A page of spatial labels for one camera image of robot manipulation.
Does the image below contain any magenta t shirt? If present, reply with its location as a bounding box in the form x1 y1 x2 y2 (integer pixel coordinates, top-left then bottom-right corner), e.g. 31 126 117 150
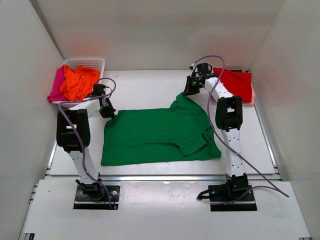
47 66 67 103

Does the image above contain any orange t shirt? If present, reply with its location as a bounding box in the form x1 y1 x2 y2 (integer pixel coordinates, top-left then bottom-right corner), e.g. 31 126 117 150
59 64 101 101

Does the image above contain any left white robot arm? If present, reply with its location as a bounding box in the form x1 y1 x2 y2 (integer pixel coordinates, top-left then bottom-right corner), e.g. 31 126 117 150
56 83 116 199

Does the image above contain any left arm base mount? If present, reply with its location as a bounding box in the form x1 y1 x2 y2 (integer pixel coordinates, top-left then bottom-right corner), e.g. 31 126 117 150
73 179 121 211

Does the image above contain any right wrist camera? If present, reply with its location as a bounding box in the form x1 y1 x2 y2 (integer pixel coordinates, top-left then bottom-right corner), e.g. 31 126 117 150
189 62 197 80

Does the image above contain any red folded t shirt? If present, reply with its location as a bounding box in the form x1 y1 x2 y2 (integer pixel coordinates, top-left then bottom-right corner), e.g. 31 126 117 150
220 69 252 101

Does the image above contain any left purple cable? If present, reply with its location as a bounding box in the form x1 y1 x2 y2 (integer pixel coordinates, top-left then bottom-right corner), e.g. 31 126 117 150
57 77 118 210

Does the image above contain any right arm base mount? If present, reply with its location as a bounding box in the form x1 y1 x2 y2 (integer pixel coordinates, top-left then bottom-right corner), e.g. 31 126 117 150
196 174 258 212

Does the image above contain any pink folded t shirt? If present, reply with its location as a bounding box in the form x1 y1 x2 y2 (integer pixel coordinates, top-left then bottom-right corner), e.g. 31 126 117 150
242 85 256 107

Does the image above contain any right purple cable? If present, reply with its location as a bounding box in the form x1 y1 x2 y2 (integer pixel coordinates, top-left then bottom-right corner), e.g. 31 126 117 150
189 55 290 207

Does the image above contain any white plastic basket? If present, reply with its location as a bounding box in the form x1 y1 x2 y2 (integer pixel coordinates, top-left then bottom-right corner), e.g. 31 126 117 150
51 57 105 104

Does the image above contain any green t shirt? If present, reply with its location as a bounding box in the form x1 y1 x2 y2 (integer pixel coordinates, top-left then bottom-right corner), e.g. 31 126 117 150
100 94 222 167

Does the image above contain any purple cable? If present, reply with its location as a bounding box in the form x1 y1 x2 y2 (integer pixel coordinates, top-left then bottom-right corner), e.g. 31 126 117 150
189 55 290 207
57 77 118 210

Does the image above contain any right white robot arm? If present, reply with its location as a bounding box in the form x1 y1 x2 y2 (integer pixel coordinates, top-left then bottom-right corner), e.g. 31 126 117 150
183 63 249 200

